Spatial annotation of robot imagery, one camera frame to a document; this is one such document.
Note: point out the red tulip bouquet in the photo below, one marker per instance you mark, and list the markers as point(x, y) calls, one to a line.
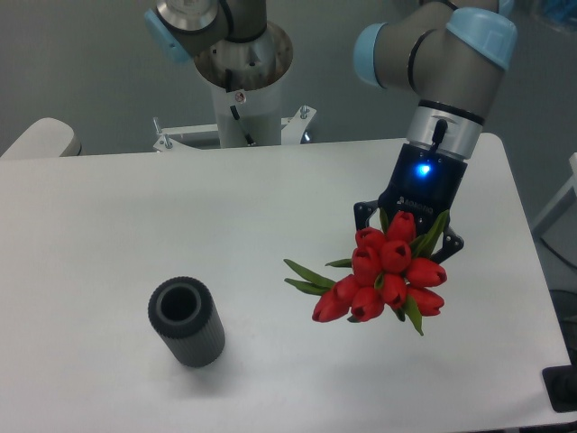
point(391, 267)

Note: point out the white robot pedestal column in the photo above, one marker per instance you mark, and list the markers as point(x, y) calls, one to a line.
point(246, 78)

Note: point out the white pedestal base frame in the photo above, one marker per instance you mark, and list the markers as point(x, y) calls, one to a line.
point(292, 130)

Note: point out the black device at table edge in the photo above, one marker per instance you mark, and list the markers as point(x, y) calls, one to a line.
point(560, 384)

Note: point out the beige chair at left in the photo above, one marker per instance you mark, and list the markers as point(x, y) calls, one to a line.
point(46, 138)

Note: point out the white furniture at right edge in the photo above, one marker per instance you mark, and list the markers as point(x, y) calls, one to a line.
point(561, 201)

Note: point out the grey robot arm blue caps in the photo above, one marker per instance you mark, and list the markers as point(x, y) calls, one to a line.
point(451, 54)

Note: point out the dark grey ribbed vase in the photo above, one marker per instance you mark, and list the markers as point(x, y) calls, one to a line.
point(182, 311)

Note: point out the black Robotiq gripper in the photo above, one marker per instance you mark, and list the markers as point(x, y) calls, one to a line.
point(424, 184)

